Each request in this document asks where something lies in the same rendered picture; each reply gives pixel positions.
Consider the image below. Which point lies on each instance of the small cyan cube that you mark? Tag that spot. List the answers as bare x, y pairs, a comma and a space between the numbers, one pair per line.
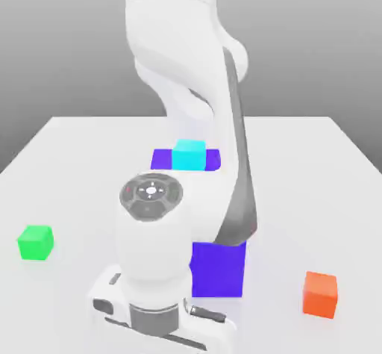
188, 156

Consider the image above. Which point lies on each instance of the small green cube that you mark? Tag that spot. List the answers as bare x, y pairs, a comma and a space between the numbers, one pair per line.
35, 243

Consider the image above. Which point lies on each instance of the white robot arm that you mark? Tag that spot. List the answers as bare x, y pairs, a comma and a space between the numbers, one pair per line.
155, 240

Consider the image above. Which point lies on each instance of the large purple box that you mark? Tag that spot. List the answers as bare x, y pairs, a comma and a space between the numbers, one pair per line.
218, 270

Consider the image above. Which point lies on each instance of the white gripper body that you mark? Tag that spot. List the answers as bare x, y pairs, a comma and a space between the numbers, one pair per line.
209, 336

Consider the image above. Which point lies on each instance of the small orange cube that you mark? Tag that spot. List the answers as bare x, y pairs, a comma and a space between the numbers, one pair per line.
320, 295

